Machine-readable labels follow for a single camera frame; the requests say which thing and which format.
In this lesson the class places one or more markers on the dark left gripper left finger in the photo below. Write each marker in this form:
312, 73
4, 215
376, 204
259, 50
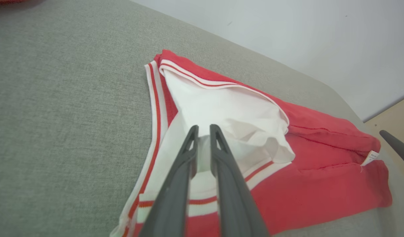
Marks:
175, 197

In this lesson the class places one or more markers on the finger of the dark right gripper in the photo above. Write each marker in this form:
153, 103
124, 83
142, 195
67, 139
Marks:
399, 148

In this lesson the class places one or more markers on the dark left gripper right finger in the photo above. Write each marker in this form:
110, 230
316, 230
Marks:
235, 204

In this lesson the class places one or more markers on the red white basketball jersey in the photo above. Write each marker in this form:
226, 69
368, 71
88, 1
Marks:
320, 184

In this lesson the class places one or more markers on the red shorts with white stripe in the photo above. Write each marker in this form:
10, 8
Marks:
4, 1

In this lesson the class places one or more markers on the grey fabric sofa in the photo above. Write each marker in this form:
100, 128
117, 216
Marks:
57, 115

